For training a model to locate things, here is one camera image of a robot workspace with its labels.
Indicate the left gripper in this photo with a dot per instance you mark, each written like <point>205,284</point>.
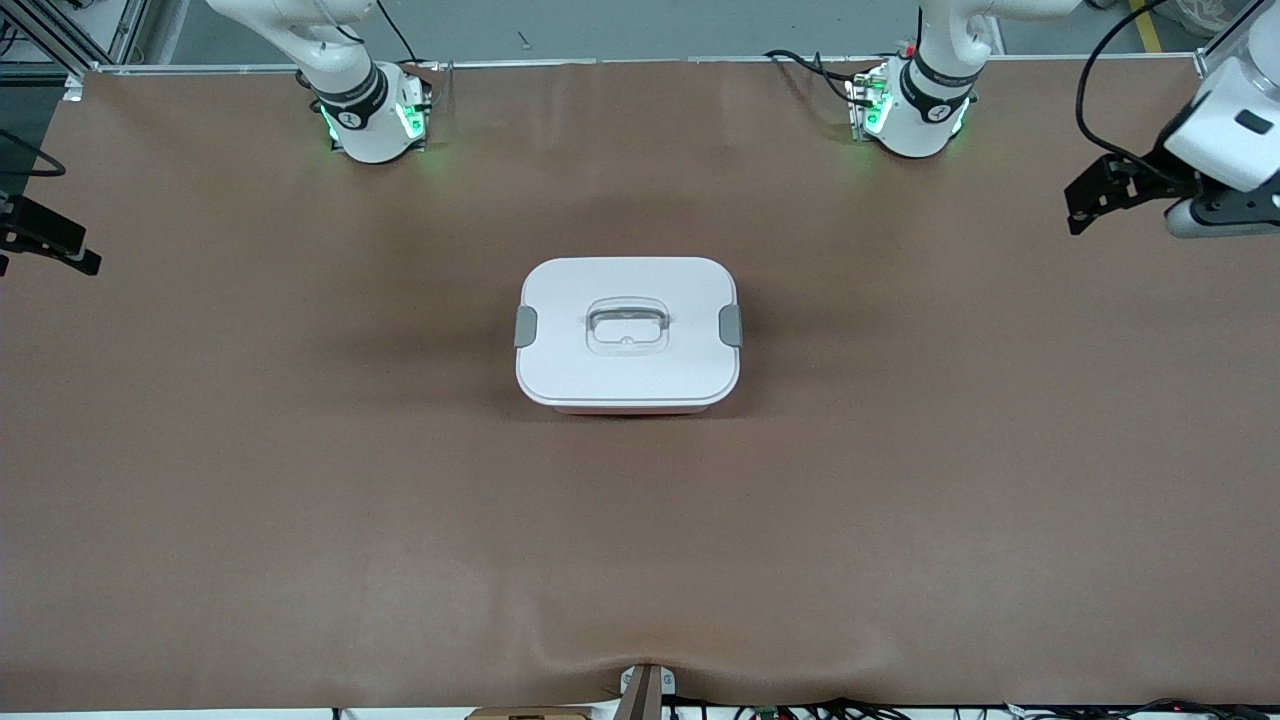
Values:
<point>1150,177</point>

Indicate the white box lid grey clips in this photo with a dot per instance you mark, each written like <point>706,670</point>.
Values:
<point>627,330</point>

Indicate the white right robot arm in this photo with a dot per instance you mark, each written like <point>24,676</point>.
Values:
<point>365,130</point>

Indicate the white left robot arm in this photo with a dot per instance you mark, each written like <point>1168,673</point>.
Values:
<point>925,115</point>

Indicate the pink plastic box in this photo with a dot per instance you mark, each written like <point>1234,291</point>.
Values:
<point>630,410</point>

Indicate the brown table mat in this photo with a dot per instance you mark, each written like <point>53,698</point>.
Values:
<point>640,560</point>

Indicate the aluminium frame profile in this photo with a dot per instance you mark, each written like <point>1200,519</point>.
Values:
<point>60,35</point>

